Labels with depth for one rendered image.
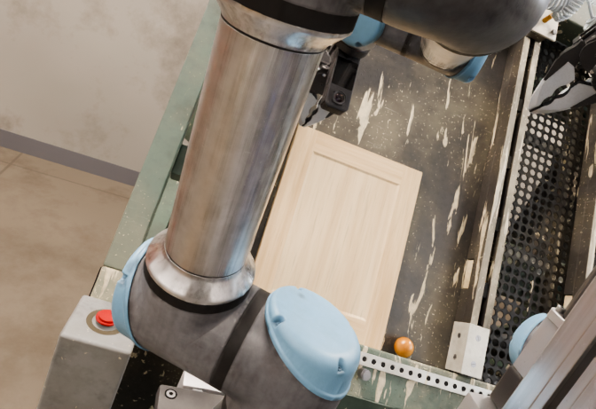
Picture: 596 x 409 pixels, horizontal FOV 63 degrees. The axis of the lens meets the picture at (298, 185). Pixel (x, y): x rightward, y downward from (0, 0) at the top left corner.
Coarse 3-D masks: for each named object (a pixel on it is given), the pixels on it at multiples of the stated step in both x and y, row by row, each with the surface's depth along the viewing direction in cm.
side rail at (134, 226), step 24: (216, 24) 122; (192, 48) 119; (192, 72) 118; (192, 96) 117; (168, 120) 114; (168, 144) 113; (144, 168) 111; (168, 168) 112; (144, 192) 110; (144, 216) 109; (120, 240) 106; (144, 240) 114; (120, 264) 106
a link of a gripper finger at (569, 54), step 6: (582, 42) 68; (570, 48) 69; (576, 48) 69; (582, 48) 69; (564, 54) 70; (570, 54) 70; (576, 54) 69; (558, 60) 71; (564, 60) 70; (570, 60) 70; (576, 60) 70; (552, 66) 72; (558, 66) 71; (552, 72) 72; (546, 78) 73
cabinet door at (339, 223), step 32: (288, 160) 124; (320, 160) 127; (352, 160) 129; (384, 160) 132; (288, 192) 123; (320, 192) 125; (352, 192) 128; (384, 192) 130; (416, 192) 133; (288, 224) 121; (320, 224) 124; (352, 224) 126; (384, 224) 129; (256, 256) 117; (288, 256) 120; (320, 256) 122; (352, 256) 124; (384, 256) 127; (320, 288) 121; (352, 288) 123; (384, 288) 125; (352, 320) 121; (384, 320) 123
